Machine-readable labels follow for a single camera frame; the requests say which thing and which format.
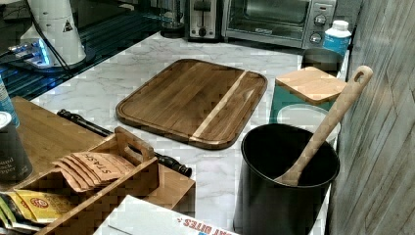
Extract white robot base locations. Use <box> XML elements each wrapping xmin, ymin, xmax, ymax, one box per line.
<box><xmin>8</xmin><ymin>0</ymin><xmax>96</xmax><ymax>73</ymax></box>

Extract wooden drawer box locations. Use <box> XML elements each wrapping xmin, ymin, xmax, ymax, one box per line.
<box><xmin>1</xmin><ymin>97</ymin><xmax>196</xmax><ymax>213</ymax></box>

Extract wooden cutting board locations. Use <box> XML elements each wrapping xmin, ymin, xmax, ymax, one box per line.
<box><xmin>115</xmin><ymin>59</ymin><xmax>267</xmax><ymax>150</ymax></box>

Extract silver black toaster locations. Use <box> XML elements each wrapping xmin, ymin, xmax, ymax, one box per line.
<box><xmin>185</xmin><ymin>0</ymin><xmax>223</xmax><ymax>42</ymax></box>

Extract clear glass food jar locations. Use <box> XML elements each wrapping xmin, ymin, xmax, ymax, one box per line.
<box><xmin>277</xmin><ymin>104</ymin><xmax>328</xmax><ymax>133</ymax></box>

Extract black utensil canister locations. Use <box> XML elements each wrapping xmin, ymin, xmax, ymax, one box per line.
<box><xmin>233</xmin><ymin>123</ymin><xmax>340</xmax><ymax>235</ymax></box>

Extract teal canister with wooden lid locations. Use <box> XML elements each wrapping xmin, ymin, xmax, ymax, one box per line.
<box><xmin>269</xmin><ymin>67</ymin><xmax>346</xmax><ymax>123</ymax></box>

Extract oat bites cereal box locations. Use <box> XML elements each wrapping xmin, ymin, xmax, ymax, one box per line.
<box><xmin>93</xmin><ymin>195</ymin><xmax>238</xmax><ymax>235</ymax></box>

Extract brown tea packets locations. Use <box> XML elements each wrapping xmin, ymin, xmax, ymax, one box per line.
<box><xmin>53</xmin><ymin>152</ymin><xmax>134</xmax><ymax>192</ymax></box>

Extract dark grey tall cup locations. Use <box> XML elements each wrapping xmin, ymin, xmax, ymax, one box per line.
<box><xmin>301</xmin><ymin>48</ymin><xmax>344</xmax><ymax>76</ymax></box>

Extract wooden tea bag caddy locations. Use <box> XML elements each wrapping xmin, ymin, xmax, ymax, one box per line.
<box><xmin>17</xmin><ymin>126</ymin><xmax>160</xmax><ymax>235</ymax></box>

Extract blue bottle with white cap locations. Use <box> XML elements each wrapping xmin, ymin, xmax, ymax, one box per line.
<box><xmin>323</xmin><ymin>20</ymin><xmax>351</xmax><ymax>57</ymax></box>

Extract wooden spoon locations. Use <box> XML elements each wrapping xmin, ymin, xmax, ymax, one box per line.
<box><xmin>274</xmin><ymin>66</ymin><xmax>373</xmax><ymax>186</ymax></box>

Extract yellow tea packets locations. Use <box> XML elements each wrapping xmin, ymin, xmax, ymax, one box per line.
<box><xmin>1</xmin><ymin>190</ymin><xmax>75</xmax><ymax>234</ymax></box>

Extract black pepper shaker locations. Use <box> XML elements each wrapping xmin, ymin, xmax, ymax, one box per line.
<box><xmin>0</xmin><ymin>112</ymin><xmax>33</xmax><ymax>183</ymax></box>

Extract blue salt container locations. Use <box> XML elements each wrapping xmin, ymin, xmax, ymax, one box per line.
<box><xmin>0</xmin><ymin>78</ymin><xmax>20</xmax><ymax>127</ymax></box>

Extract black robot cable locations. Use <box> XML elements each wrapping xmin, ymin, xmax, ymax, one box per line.
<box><xmin>23</xmin><ymin>0</ymin><xmax>73</xmax><ymax>73</ymax></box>

